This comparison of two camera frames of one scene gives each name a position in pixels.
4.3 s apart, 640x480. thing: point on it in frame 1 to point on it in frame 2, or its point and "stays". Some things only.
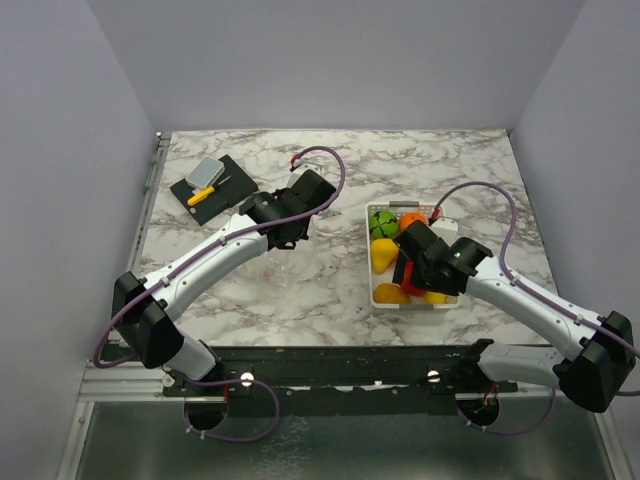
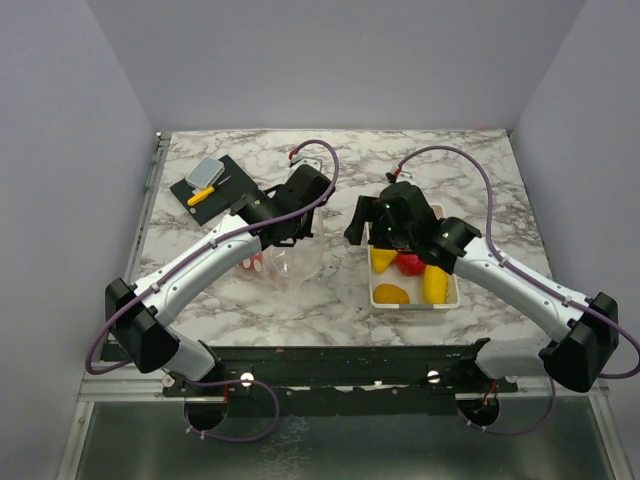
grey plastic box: (204, 174) stays
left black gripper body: (304, 234) stays
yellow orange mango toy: (390, 293) stays
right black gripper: (422, 282) to (370, 208)
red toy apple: (407, 284) to (255, 262)
